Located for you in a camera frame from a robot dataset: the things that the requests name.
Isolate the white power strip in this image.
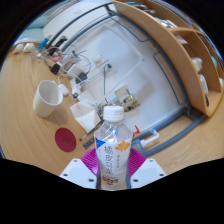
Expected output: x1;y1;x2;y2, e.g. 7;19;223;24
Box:
69;81;83;98

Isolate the blue tube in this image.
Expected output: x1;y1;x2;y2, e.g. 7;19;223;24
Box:
38;33;54;52

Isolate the cream white cup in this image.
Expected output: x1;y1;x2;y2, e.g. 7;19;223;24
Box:
32;79;64;118

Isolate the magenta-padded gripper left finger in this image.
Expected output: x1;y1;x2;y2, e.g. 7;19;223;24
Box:
59;148;101;189

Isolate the flat round red coaster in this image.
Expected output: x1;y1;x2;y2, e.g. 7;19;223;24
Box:
54;127;78;153

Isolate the black cable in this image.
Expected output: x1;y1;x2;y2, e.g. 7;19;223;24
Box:
102;63;113;104

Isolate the dark slim bar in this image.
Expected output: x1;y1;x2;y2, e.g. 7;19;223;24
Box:
82;138;96;150

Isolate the black plug adapter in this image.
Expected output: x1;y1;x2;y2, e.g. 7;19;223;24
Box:
77;72;88;84

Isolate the wooden shelf unit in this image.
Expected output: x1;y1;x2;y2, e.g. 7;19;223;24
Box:
111;0;224;118

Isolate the clear plastic water bottle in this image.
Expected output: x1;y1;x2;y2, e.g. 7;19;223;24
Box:
93;105;134;191

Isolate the teal bed mattress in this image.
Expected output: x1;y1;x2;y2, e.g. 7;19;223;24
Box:
23;14;51;43

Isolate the tall black tool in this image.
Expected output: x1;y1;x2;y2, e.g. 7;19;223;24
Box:
48;35;68;56

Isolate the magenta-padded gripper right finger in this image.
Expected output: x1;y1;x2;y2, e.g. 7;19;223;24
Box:
125;148;168;189

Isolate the white wall socket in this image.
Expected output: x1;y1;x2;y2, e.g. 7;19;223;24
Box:
91;53;111;73

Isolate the thin pen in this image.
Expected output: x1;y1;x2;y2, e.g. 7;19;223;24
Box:
79;120;104;142

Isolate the small black block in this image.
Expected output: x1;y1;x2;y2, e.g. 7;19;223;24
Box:
49;63;62;75

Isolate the grey metal desk frame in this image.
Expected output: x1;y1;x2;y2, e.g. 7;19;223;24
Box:
44;1;208;158

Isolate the white charger block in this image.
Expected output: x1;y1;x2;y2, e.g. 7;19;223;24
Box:
66;63;88;81

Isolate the white round ornament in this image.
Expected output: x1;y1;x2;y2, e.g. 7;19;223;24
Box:
22;42;36;53
12;43;25;54

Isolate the small white charger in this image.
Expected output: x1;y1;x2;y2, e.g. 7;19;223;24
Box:
58;83;70;97

